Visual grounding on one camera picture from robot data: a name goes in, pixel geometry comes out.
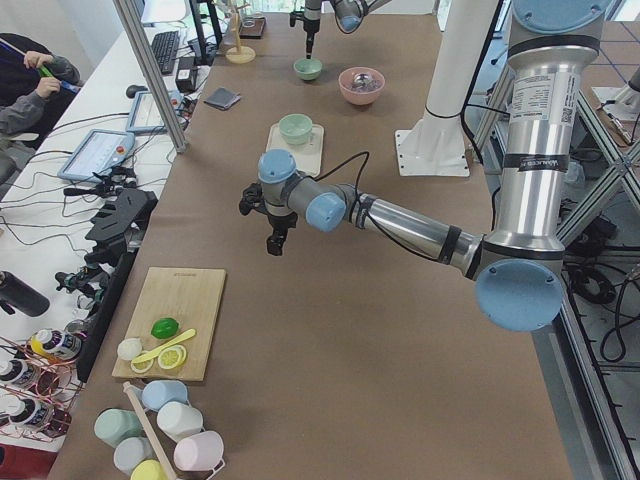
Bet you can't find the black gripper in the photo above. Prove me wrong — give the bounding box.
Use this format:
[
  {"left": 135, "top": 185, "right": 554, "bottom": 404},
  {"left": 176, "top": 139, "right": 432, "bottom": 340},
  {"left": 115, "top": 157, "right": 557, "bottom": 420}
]
[
  {"left": 266, "top": 212, "right": 296, "bottom": 256},
  {"left": 303, "top": 19, "right": 320, "bottom": 59}
]

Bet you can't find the green bowl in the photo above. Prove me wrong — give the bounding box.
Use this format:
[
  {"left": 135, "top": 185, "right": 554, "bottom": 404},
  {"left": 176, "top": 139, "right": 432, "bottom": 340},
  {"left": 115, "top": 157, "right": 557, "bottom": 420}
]
[
  {"left": 293, "top": 58, "right": 323, "bottom": 81},
  {"left": 278, "top": 113, "right": 313, "bottom": 145}
]

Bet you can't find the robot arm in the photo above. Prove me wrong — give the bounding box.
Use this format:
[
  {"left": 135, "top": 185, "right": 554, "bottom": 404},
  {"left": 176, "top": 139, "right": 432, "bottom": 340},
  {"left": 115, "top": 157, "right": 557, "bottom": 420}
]
[
  {"left": 239, "top": 1, "right": 608, "bottom": 331},
  {"left": 289, "top": 0, "right": 389, "bottom": 59}
]

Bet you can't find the black tray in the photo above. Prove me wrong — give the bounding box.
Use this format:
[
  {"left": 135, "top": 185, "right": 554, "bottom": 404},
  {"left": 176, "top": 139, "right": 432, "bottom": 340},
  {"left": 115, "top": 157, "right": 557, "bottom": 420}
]
[{"left": 240, "top": 16, "right": 266, "bottom": 39}]

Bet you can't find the white rabbit tray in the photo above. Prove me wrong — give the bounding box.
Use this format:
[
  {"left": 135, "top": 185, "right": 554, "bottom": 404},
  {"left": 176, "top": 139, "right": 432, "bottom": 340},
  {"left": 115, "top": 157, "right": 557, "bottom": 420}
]
[{"left": 265, "top": 123, "right": 324, "bottom": 177}]

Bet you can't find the wooden mug stand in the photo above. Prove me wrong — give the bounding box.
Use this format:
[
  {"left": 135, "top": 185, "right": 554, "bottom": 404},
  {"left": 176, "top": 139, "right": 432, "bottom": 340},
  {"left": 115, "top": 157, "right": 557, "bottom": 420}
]
[{"left": 213, "top": 1, "right": 256, "bottom": 64}]

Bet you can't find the pink bowl with ice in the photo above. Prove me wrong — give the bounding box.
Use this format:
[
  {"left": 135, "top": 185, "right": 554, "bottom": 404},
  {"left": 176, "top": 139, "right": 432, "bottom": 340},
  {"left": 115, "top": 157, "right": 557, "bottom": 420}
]
[{"left": 338, "top": 67, "right": 385, "bottom": 106}]

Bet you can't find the bamboo cutting board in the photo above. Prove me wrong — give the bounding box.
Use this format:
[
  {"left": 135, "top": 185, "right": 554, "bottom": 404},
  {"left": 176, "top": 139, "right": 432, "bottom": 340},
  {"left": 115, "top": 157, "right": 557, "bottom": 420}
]
[{"left": 112, "top": 267, "right": 226, "bottom": 382}]

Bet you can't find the grey folded cloth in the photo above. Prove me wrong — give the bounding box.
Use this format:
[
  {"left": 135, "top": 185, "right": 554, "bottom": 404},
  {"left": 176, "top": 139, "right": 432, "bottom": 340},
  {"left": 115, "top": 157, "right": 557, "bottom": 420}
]
[{"left": 204, "top": 87, "right": 242, "bottom": 111}]

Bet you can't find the yellow plastic knife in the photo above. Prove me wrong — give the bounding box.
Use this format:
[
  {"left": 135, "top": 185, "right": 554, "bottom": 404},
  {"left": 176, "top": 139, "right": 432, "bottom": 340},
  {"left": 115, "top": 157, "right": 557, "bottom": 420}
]
[{"left": 131, "top": 328, "right": 197, "bottom": 363}]

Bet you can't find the black power adapter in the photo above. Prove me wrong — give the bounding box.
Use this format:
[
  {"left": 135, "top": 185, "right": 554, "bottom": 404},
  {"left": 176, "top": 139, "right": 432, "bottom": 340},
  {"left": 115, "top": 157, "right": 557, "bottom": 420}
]
[{"left": 175, "top": 56, "right": 198, "bottom": 93}]

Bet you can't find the black keyboard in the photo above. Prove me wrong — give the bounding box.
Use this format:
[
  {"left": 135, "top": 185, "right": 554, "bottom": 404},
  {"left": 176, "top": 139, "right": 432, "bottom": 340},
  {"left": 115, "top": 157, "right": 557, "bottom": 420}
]
[{"left": 151, "top": 30, "right": 180, "bottom": 76}]

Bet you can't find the green lime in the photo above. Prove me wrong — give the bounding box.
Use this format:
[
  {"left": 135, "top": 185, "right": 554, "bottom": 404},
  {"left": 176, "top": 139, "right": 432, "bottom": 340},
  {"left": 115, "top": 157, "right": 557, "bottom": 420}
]
[{"left": 150, "top": 317, "right": 179, "bottom": 339}]

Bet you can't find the lemon slice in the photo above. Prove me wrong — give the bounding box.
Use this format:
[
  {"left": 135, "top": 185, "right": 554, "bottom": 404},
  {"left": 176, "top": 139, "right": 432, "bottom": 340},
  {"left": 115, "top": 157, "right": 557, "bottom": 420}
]
[
  {"left": 157, "top": 344, "right": 188, "bottom": 371},
  {"left": 130, "top": 351, "right": 154, "bottom": 374}
]

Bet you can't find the teach pendant tablet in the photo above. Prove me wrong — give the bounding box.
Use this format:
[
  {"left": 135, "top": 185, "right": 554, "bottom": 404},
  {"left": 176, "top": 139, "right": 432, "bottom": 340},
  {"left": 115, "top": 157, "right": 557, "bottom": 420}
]
[
  {"left": 126, "top": 91, "right": 166, "bottom": 135},
  {"left": 57, "top": 129, "right": 135, "bottom": 183}
]

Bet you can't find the computer mouse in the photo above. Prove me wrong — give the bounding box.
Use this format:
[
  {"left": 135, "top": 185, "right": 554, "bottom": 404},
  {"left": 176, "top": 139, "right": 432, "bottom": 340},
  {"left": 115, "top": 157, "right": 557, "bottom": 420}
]
[{"left": 125, "top": 85, "right": 148, "bottom": 99}]

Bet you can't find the white garlic bulb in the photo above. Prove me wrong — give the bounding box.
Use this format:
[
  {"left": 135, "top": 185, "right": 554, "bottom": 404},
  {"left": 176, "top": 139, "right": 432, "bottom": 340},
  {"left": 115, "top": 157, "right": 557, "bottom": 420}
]
[{"left": 117, "top": 337, "right": 143, "bottom": 361}]

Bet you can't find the blue cup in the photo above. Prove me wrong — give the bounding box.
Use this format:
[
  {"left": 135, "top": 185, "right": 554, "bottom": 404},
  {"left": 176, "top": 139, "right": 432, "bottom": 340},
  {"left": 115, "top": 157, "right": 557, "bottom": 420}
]
[{"left": 141, "top": 380, "right": 189, "bottom": 412}]

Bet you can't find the white cup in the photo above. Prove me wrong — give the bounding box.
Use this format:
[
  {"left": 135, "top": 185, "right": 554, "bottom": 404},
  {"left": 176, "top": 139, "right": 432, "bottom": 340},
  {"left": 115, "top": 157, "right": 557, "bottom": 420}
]
[{"left": 156, "top": 401, "right": 204, "bottom": 442}]

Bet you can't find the pink cup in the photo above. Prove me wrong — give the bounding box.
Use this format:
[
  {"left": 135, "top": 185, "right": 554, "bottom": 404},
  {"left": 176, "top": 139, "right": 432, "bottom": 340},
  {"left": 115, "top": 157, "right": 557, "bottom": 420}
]
[{"left": 173, "top": 430, "right": 225, "bottom": 472}]

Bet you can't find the yellow paint bottle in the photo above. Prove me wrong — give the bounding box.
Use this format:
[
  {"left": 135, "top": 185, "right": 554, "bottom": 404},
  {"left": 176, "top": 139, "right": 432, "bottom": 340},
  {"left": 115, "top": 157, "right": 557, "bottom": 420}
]
[{"left": 30, "top": 329, "right": 82, "bottom": 362}]

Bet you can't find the green cup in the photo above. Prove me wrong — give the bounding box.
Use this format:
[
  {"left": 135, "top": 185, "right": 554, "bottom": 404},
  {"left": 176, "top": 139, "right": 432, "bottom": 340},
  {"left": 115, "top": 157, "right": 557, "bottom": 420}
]
[{"left": 94, "top": 408, "right": 142, "bottom": 448}]

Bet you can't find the grey cup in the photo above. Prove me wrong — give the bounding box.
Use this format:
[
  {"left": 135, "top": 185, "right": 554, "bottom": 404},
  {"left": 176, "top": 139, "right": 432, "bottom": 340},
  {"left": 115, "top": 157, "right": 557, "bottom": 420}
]
[{"left": 113, "top": 437, "right": 156, "bottom": 476}]

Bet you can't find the black water bottle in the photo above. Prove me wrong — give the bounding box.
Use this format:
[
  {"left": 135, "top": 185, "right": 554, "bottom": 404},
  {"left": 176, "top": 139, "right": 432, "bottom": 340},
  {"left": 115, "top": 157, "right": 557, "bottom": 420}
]
[{"left": 1, "top": 271, "right": 50, "bottom": 317}]

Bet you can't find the yellow cup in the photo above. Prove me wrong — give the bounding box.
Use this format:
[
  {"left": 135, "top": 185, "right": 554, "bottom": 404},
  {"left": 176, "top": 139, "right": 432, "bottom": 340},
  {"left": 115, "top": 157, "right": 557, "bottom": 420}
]
[{"left": 130, "top": 459, "right": 168, "bottom": 480}]

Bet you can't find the seated person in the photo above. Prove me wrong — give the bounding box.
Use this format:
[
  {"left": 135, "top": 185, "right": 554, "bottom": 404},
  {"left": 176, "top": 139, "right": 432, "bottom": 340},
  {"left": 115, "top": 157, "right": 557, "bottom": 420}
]
[{"left": 0, "top": 32, "right": 81, "bottom": 151}]

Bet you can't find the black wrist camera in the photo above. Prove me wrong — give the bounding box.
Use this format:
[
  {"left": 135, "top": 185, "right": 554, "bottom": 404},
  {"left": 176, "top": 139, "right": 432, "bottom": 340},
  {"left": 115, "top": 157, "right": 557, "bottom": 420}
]
[{"left": 239, "top": 183, "right": 267, "bottom": 216}]

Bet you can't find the black camera cable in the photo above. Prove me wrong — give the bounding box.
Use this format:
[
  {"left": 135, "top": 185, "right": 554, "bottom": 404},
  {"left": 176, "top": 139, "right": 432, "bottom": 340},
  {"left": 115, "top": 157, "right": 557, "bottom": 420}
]
[{"left": 314, "top": 151, "right": 374, "bottom": 201}]

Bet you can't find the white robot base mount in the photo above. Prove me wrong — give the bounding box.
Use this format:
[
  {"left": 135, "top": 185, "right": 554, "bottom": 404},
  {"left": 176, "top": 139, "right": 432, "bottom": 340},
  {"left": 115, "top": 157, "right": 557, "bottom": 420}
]
[{"left": 396, "top": 0, "right": 501, "bottom": 177}]

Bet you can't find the aluminium frame post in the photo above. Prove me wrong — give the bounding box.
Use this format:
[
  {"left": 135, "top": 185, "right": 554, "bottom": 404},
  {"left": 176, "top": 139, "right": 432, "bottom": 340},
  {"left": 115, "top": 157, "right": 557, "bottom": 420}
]
[{"left": 113, "top": 0, "right": 187, "bottom": 154}]

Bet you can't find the copper wire rack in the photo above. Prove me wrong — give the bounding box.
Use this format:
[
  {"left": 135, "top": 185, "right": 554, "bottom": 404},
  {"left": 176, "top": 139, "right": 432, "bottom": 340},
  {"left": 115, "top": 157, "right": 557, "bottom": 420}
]
[{"left": 1, "top": 338, "right": 84, "bottom": 445}]

